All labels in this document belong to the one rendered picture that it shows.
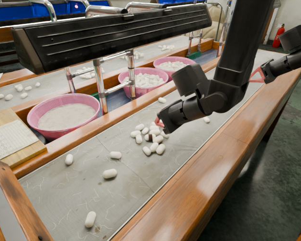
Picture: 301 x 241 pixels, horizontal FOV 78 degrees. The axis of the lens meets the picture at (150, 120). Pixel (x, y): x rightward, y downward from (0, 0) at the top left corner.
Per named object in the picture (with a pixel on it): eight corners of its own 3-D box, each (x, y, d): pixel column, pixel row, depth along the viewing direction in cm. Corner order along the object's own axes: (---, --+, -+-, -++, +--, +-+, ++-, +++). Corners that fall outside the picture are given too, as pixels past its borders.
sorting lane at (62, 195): (290, 58, 140) (291, 55, 139) (48, 309, 32) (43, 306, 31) (249, 50, 156) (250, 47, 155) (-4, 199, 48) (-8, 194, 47)
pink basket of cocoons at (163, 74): (173, 86, 112) (174, 71, 106) (158, 108, 91) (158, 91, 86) (132, 79, 119) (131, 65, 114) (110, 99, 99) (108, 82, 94)
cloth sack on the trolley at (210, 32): (227, 42, 375) (232, 21, 353) (207, 49, 334) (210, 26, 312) (203, 38, 408) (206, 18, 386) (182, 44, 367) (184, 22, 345)
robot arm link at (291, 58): (314, 62, 57) (317, 60, 61) (305, 42, 57) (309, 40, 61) (288, 72, 63) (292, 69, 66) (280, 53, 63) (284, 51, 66)
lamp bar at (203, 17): (211, 27, 69) (216, 3, 65) (36, 76, 32) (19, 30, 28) (193, 24, 73) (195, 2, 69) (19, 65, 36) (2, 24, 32)
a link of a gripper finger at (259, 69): (240, 74, 74) (265, 63, 67) (246, 70, 78) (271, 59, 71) (248, 90, 75) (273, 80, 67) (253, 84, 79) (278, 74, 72)
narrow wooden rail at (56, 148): (246, 58, 160) (251, 44, 154) (7, 212, 52) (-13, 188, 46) (240, 56, 163) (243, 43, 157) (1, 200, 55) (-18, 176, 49)
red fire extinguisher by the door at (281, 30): (279, 47, 431) (289, 23, 402) (276, 48, 421) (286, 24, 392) (273, 45, 439) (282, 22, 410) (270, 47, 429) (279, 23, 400)
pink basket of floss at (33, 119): (108, 111, 90) (105, 93, 84) (95, 150, 68) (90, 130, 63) (53, 111, 90) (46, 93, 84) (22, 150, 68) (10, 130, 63)
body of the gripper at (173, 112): (154, 114, 50) (172, 106, 44) (177, 100, 56) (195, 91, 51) (166, 135, 51) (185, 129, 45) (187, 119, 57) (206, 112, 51)
